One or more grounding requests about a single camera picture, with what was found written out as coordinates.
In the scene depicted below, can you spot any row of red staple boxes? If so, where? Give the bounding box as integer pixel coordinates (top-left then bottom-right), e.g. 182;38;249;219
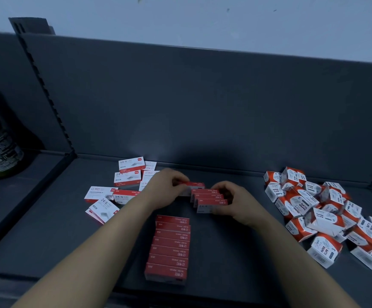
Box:
144;215;192;286

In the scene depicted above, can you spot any person's left hand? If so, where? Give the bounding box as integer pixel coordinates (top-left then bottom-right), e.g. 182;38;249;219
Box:
140;168;190;211

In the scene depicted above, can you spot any dark grey shelf back panel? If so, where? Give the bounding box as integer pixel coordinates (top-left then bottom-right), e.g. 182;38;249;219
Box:
0;31;372;190

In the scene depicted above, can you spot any person's right forearm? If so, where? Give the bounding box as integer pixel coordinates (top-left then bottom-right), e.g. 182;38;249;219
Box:
253;215;361;308

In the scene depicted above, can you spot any loose heap of staple boxes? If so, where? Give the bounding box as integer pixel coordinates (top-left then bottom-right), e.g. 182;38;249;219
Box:
84;156;159;225

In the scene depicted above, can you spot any person's right hand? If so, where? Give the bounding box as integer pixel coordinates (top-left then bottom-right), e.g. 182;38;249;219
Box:
210;181;264;227

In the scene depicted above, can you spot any person's left forearm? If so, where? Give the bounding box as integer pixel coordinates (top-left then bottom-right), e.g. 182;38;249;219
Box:
12;193;159;308

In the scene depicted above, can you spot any pile of paper clip boxes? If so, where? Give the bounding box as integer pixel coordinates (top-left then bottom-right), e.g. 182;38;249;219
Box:
263;167;372;271

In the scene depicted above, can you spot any slotted shelf upright post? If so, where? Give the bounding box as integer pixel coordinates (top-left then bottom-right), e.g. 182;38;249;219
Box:
9;17;78;159

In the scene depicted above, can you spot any small red staple box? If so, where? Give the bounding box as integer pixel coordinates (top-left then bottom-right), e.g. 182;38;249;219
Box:
196;199;228;214
193;193;226;208
190;188;224;203
177;181;205;197

